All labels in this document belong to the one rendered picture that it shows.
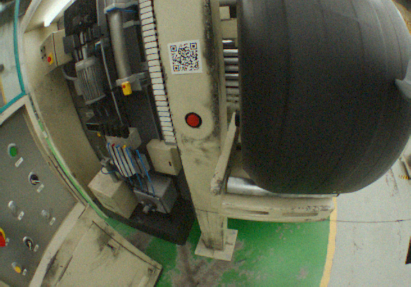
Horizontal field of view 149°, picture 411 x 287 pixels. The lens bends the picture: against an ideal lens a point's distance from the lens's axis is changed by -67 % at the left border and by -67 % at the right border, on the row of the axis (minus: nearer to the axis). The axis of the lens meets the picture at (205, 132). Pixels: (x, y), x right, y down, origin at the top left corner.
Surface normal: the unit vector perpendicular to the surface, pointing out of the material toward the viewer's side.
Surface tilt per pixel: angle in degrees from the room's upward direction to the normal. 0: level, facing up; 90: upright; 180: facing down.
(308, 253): 0
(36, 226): 90
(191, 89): 90
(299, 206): 0
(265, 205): 0
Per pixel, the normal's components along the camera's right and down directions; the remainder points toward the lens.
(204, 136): -0.27, 0.54
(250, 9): -0.86, 0.08
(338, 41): -0.29, 0.31
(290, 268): -0.09, -0.83
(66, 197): 0.96, 0.07
